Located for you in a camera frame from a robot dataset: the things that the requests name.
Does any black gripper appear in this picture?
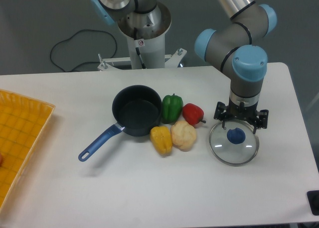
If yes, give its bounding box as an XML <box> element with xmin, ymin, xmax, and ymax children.
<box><xmin>214</xmin><ymin>100</ymin><xmax>269</xmax><ymax>134</ymax></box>

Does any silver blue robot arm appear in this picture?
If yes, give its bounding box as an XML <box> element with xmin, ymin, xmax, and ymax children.
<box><xmin>91</xmin><ymin>0</ymin><xmax>277</xmax><ymax>129</ymax></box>

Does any beige bread roll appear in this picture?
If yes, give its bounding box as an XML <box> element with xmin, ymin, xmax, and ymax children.
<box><xmin>170</xmin><ymin>120</ymin><xmax>197</xmax><ymax>151</ymax></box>

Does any glass lid blue knob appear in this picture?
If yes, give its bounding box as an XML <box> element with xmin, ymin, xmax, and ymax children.
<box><xmin>208</xmin><ymin>120</ymin><xmax>259</xmax><ymax>166</ymax></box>

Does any red bell pepper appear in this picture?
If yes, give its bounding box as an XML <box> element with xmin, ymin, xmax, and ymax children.
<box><xmin>182</xmin><ymin>103</ymin><xmax>206</xmax><ymax>126</ymax></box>

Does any green bell pepper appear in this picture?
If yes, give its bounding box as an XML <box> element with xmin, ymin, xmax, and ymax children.
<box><xmin>162</xmin><ymin>94</ymin><xmax>183</xmax><ymax>124</ymax></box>

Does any yellow bell pepper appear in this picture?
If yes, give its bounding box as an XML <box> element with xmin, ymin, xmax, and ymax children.
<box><xmin>150</xmin><ymin>126</ymin><xmax>172</xmax><ymax>156</ymax></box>

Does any black table corner device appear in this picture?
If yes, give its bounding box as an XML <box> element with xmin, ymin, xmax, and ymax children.
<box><xmin>307</xmin><ymin>190</ymin><xmax>319</xmax><ymax>216</ymax></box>

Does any yellow plastic basket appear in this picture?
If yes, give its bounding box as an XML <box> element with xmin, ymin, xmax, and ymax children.
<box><xmin>0</xmin><ymin>89</ymin><xmax>55</xmax><ymax>209</ymax></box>

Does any dark saucepan blue handle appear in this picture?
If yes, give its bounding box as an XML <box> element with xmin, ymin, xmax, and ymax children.
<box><xmin>78</xmin><ymin>85</ymin><xmax>162</xmax><ymax>162</ymax></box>

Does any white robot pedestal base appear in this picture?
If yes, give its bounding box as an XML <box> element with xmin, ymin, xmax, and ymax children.
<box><xmin>97</xmin><ymin>2</ymin><xmax>187</xmax><ymax>71</ymax></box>

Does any black cable on floor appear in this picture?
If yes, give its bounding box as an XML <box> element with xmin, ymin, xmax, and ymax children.
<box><xmin>50</xmin><ymin>29</ymin><xmax>118</xmax><ymax>73</ymax></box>

